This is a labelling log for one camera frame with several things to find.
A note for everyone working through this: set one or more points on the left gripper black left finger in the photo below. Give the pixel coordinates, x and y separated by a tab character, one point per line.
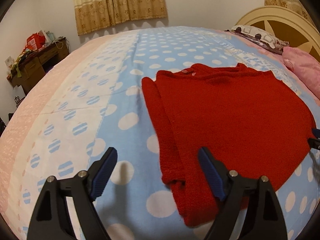
51	219

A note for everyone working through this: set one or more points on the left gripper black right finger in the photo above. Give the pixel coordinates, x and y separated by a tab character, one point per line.
264	218

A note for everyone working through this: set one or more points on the red knitted sweater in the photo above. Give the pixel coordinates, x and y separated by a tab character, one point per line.
248	119

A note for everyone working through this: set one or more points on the pink quilt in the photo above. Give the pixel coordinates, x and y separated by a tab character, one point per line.
304	66

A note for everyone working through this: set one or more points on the patterned grey white pillow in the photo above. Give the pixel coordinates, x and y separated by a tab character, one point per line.
260	37

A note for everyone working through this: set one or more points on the cream wooden headboard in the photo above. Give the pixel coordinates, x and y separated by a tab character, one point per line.
286	25

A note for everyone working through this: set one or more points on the white paper shopping bag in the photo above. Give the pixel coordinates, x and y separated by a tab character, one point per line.
18	100

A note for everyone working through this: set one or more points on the bed with dotted blue sheet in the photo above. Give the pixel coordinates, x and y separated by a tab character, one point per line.
91	101

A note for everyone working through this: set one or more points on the brown wooden desk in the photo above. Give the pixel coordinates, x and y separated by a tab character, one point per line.
35	68

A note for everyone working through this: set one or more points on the white card on desk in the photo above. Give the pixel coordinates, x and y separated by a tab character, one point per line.
9	63

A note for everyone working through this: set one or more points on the green yellow cloth on desk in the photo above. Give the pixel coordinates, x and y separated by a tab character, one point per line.
24	55

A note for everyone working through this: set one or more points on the red gift box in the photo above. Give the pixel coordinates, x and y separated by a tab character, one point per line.
36	41

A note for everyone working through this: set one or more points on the beige patterned window curtain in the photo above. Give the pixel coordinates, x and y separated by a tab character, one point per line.
93	15

